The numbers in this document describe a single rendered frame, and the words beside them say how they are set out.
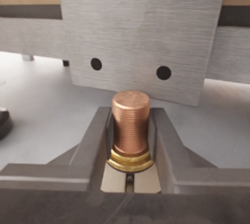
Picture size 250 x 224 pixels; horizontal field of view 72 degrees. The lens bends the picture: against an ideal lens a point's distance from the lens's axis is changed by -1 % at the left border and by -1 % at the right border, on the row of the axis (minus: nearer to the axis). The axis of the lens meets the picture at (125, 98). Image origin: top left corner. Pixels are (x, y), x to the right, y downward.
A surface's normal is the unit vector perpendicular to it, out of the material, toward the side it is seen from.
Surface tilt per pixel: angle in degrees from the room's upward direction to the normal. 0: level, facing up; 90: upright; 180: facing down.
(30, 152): 180
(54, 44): 90
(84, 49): 90
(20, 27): 90
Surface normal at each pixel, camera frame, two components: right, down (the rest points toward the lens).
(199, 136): 0.00, -0.88
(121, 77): -0.37, 0.45
